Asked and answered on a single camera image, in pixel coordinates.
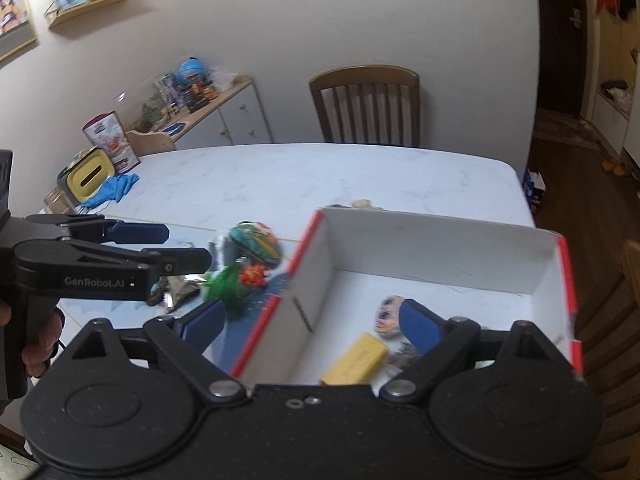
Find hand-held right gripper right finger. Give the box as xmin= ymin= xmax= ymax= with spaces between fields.
xmin=380 ymin=299 xmax=571 ymax=403

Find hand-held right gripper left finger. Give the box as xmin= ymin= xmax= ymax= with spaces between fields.
xmin=67 ymin=299 xmax=247 ymax=403

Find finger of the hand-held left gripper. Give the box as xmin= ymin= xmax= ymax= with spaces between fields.
xmin=26 ymin=214 xmax=170 ymax=246
xmin=75 ymin=242 xmax=213 ymax=281

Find silver snack packet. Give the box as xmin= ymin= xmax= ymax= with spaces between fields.
xmin=147 ymin=275 xmax=208 ymax=311

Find dark small packet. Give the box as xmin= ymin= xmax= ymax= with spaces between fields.
xmin=387 ymin=341 xmax=426 ymax=368

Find round printed badge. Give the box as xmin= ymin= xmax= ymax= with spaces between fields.
xmin=374 ymin=295 xmax=407 ymax=336

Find red cardboard box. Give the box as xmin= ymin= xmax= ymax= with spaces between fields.
xmin=231 ymin=206 xmax=583 ymax=386

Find small yellow box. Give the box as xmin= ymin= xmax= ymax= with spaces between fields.
xmin=320 ymin=332 xmax=390 ymax=387

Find embroidered sachet with green tassel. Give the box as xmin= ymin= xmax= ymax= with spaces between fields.
xmin=202 ymin=221 xmax=283 ymax=318

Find person's left hand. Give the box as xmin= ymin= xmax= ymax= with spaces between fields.
xmin=21 ymin=307 xmax=66 ymax=377

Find blue gloves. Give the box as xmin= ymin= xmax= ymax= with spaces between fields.
xmin=80 ymin=172 xmax=141 ymax=209

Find yellow and grey tissue box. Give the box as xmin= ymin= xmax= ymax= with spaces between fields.
xmin=56 ymin=146 xmax=118 ymax=206

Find glass jar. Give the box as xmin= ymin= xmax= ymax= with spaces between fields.
xmin=42 ymin=186 xmax=76 ymax=216

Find small light wooden seat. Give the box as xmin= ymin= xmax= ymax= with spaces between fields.
xmin=125 ymin=129 xmax=177 ymax=157

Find red and white printed box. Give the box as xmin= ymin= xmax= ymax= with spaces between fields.
xmin=82 ymin=111 xmax=142 ymax=171

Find plant terrarium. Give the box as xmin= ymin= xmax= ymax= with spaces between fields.
xmin=115 ymin=87 xmax=171 ymax=133

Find white sideboard with wood top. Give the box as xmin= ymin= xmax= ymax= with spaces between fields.
xmin=125 ymin=75 xmax=273 ymax=153

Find blue globe toy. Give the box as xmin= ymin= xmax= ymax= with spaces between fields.
xmin=177 ymin=57 xmax=211 ymax=86

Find blue and white carton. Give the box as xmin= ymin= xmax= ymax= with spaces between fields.
xmin=522 ymin=167 xmax=547 ymax=213

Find dark wooden slatted chair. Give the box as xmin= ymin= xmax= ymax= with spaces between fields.
xmin=309 ymin=65 xmax=421 ymax=147

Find wooden wall shelf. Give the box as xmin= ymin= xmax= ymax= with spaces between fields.
xmin=42 ymin=0 xmax=143 ymax=28

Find framed wall picture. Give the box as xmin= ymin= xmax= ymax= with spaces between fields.
xmin=0 ymin=0 xmax=38 ymax=66

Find white and wood cabinet wall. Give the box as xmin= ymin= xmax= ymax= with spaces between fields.
xmin=585 ymin=0 xmax=640 ymax=181

